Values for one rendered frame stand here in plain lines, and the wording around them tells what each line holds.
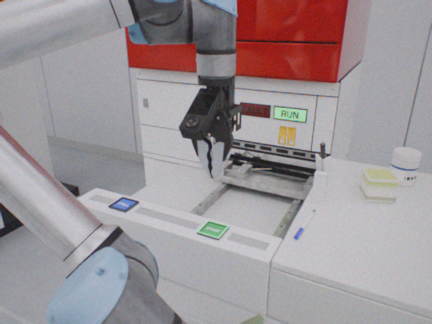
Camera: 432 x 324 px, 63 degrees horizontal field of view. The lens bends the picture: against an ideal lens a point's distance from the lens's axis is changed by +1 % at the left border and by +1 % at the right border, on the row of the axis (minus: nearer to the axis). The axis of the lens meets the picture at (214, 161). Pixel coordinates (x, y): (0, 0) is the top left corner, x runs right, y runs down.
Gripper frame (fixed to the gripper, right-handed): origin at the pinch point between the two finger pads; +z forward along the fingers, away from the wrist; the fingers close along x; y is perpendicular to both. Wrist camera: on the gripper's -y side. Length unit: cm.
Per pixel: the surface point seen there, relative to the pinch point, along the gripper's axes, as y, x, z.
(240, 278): -4.0, -8.9, 20.8
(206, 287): -4.0, -0.7, 26.8
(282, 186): 46, -3, 23
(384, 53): 207, -21, -8
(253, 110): 58, 13, 1
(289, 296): -3.9, -19.6, 21.2
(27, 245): 58, 169, 111
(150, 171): 59, 62, 36
